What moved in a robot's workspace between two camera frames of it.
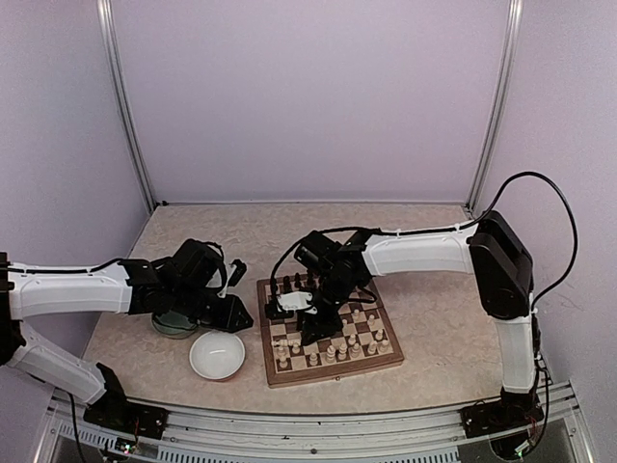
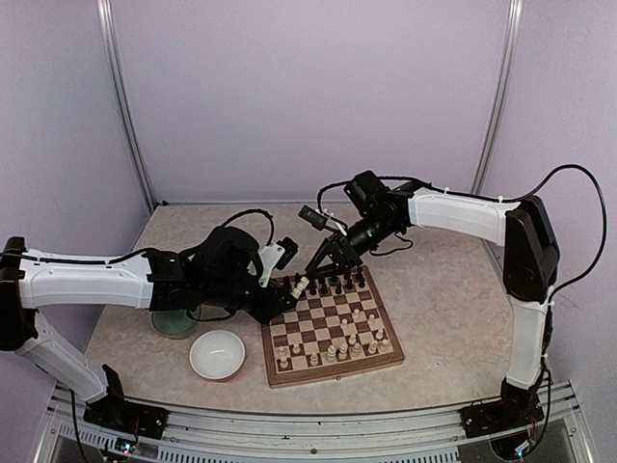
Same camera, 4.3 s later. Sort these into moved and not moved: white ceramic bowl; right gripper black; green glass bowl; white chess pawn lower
Moved: right gripper black
Not moved: green glass bowl; white chess pawn lower; white ceramic bowl
